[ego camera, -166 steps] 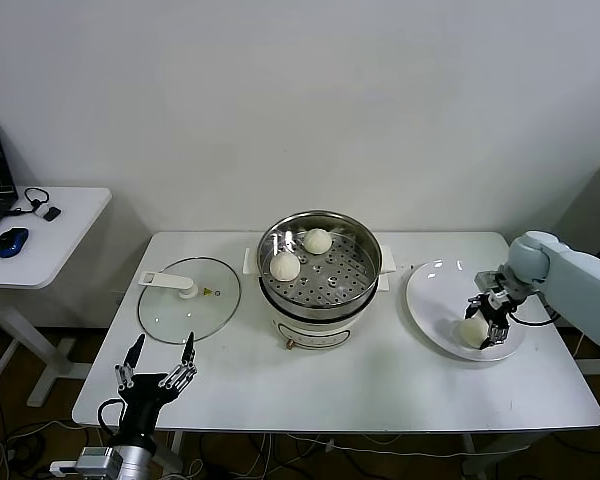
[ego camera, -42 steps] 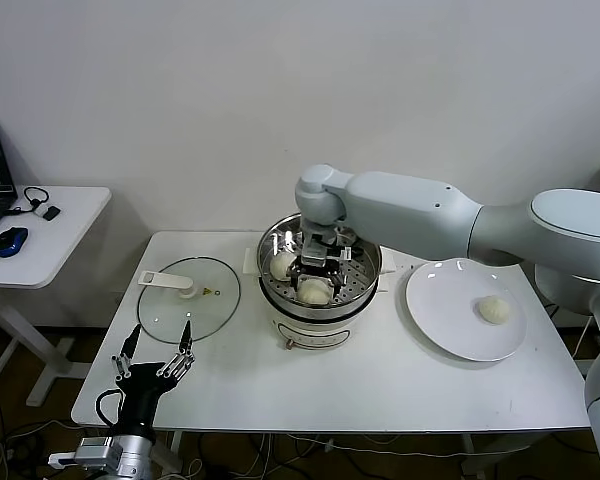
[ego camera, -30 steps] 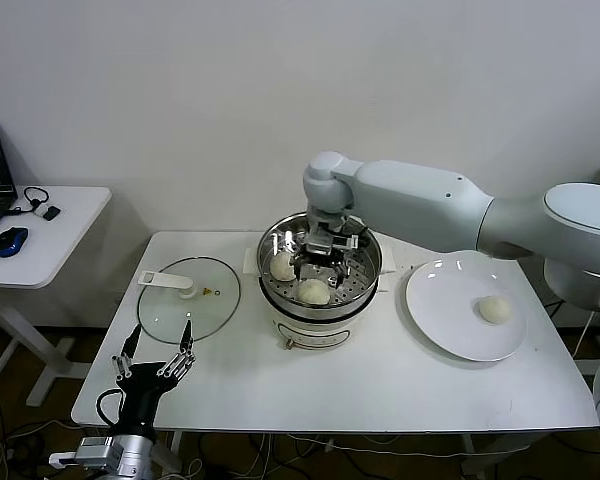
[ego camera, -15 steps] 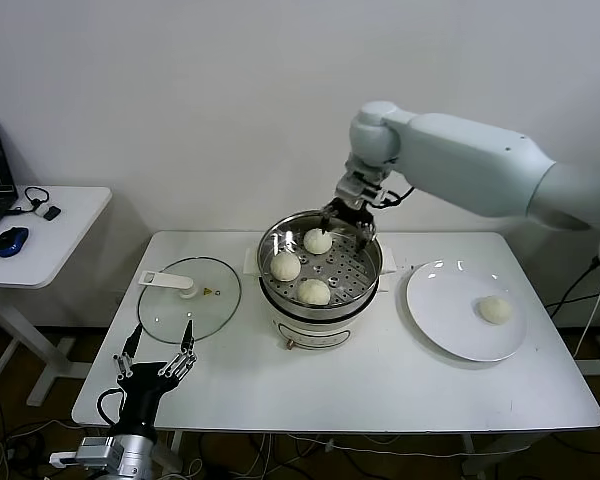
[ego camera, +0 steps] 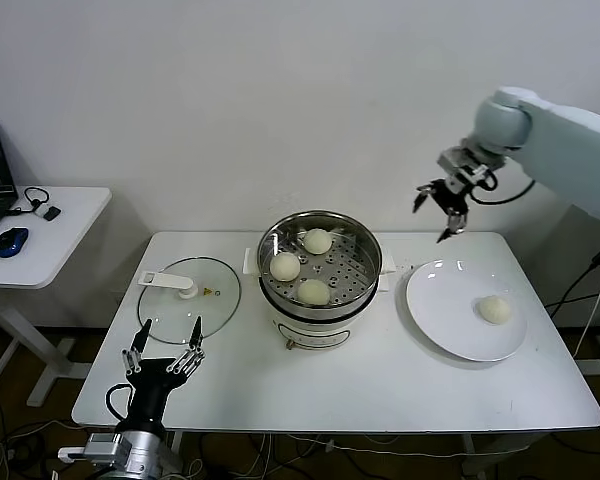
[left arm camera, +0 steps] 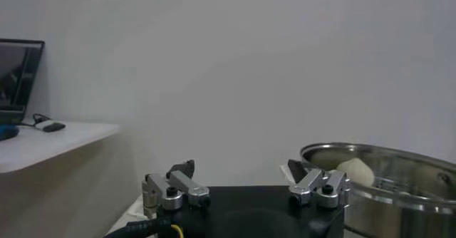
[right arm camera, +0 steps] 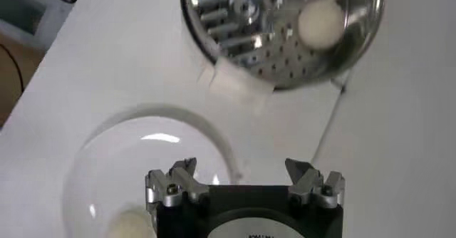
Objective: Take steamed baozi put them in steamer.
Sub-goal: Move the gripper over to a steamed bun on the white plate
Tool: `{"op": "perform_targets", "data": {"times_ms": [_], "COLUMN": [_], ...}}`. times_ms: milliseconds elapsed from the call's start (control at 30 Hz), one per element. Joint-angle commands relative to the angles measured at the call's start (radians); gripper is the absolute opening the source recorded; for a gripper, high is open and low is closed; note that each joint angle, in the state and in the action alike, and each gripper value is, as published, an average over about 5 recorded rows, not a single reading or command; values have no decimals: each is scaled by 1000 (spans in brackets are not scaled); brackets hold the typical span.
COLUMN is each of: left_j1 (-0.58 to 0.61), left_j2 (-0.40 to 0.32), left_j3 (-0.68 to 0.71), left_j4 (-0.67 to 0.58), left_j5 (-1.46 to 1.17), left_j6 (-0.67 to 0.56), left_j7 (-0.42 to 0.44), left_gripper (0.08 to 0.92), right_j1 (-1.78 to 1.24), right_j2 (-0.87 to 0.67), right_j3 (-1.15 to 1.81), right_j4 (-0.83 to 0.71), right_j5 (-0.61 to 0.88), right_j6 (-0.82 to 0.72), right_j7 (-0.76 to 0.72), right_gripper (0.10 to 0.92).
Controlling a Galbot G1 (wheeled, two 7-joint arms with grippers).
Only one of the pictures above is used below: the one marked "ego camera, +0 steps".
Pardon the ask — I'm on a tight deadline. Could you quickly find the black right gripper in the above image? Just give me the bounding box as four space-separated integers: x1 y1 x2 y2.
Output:
412 172 474 245

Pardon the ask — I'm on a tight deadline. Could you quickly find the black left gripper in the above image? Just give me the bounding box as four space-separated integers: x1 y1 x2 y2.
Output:
120 314 208 433

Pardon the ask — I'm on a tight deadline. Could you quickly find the white steamed baozi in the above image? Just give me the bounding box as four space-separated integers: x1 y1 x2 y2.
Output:
297 278 331 307
475 294 513 325
303 228 333 255
269 252 302 281

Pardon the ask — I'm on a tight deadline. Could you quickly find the stainless steel steamer basket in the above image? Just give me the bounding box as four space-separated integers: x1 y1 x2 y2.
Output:
256 210 384 307

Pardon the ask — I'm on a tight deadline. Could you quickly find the white round plate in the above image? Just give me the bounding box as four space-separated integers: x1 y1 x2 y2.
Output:
405 258 528 362

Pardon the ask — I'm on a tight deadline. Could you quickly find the white side table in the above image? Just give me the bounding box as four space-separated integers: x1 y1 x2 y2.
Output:
0 186 114 407

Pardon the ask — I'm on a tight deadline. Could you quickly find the blue computer mouse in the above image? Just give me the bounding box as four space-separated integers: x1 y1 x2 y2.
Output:
0 226 31 259

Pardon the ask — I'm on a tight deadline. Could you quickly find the glass lid with white handle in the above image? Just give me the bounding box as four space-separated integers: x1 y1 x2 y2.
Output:
137 256 243 345

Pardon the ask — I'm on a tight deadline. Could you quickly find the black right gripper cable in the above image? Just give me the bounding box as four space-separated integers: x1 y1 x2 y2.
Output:
467 169 537 205

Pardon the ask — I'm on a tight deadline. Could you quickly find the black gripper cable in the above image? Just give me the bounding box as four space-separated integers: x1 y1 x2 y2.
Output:
104 383 137 424
467 169 537 205

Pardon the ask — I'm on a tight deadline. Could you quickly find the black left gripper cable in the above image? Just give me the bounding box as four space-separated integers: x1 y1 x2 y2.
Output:
104 383 137 424

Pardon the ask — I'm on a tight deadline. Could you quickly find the white hanging cable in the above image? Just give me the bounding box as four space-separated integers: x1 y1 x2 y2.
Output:
574 263 600 359

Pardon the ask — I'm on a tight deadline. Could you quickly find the thin black looped cable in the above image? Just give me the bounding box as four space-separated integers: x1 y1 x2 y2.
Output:
7 186 51 217

